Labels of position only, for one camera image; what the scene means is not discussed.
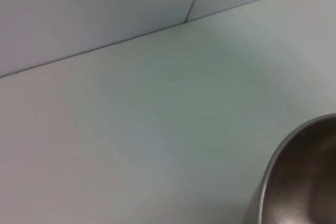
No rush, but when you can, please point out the stainless steel mixing bowl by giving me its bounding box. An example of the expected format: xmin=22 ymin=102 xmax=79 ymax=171
xmin=243 ymin=113 xmax=336 ymax=224

